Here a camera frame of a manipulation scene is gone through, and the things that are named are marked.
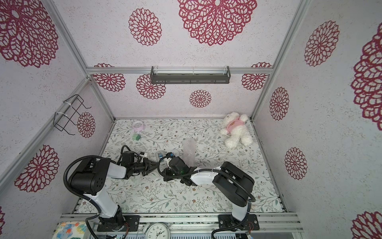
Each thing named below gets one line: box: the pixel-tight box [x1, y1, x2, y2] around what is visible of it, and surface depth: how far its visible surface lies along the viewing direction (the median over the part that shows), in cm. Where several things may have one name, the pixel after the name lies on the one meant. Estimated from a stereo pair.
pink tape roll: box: [132, 120, 144, 131], surface depth 115 cm
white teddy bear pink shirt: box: [219, 112, 254, 149], surface depth 105 cm
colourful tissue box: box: [52, 220, 90, 239], surface depth 69 cm
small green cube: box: [132, 133, 141, 141], surface depth 109 cm
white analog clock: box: [143, 223, 171, 239], surface depth 70 cm
